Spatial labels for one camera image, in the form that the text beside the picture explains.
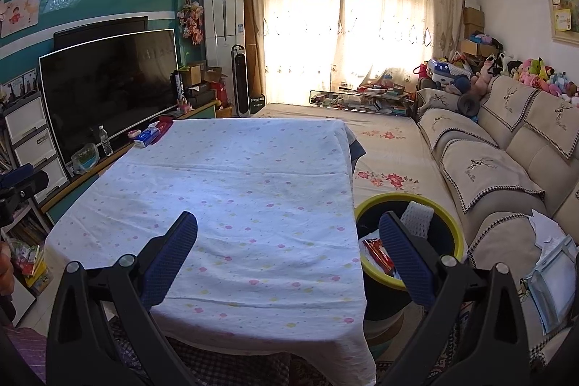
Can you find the artificial flower wall decoration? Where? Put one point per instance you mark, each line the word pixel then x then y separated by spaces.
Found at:
pixel 192 22

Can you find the black cylinder tube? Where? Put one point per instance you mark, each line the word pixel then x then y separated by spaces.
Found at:
pixel 177 87

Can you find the red snack wrapper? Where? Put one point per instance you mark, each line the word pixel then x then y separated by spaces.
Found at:
pixel 375 252

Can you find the person's left hand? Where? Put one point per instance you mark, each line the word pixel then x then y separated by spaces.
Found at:
pixel 5 268

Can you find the person's purple striped clothing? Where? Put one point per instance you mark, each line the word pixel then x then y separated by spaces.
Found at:
pixel 27 350

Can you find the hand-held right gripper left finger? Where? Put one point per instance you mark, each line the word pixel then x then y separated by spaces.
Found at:
pixel 169 259

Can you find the blue white patterned bag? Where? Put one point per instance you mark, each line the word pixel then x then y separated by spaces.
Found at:
pixel 442 70

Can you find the tower fan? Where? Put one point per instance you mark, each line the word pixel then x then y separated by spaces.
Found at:
pixel 240 80

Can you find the grey round cushion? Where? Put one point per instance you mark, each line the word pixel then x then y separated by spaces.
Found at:
pixel 468 105

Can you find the pink cartoon wall picture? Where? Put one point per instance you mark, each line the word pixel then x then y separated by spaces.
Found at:
pixel 18 15

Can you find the pile of books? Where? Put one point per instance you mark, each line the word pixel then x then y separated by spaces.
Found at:
pixel 29 264

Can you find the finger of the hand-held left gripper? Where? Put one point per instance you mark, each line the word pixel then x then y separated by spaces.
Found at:
pixel 16 174
pixel 36 183

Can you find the yellow-rimmed black trash bin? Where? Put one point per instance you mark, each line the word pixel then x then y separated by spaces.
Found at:
pixel 448 232

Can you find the pile of plush toys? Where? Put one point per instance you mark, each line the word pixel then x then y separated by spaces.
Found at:
pixel 543 78

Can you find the cream embroidered curtains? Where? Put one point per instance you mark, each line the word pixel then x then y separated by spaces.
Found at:
pixel 307 19

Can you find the white crumpled papers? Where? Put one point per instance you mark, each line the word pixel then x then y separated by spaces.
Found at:
pixel 545 230

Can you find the beige sofa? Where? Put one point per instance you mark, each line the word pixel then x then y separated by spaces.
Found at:
pixel 497 160

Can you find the blue tissue pack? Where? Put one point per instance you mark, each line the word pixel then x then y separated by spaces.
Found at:
pixel 148 137

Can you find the small open cardboard box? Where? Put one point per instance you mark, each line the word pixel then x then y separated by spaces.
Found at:
pixel 194 71

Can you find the clear glass bowl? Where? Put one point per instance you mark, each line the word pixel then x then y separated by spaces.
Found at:
pixel 86 160

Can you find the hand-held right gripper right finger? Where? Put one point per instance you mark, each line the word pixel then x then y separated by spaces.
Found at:
pixel 405 257

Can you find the beige floral bed sheet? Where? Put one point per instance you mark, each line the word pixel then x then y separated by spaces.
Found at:
pixel 393 146

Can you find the white drawer cabinet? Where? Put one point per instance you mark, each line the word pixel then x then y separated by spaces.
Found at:
pixel 31 142

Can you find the blue plastic packet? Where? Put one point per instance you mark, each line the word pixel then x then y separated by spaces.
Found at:
pixel 554 286

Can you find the stacked cardboard boxes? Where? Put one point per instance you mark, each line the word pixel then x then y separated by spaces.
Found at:
pixel 473 23

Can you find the white dotted tablecloth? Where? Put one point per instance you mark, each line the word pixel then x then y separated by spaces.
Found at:
pixel 249 187

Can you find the framed flower painting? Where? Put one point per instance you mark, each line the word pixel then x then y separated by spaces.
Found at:
pixel 558 1

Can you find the red pouch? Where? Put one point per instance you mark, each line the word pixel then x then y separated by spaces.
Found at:
pixel 163 126

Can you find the clear water bottle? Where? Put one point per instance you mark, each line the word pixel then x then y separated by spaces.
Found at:
pixel 106 144

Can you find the large curved television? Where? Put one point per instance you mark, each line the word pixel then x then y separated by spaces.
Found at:
pixel 108 92

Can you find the white standing air conditioner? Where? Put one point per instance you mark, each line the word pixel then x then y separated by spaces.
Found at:
pixel 224 28

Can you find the small pink object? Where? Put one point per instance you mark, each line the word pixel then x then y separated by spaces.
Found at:
pixel 134 133

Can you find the teal wooden television stand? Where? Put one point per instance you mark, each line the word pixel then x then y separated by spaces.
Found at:
pixel 68 205

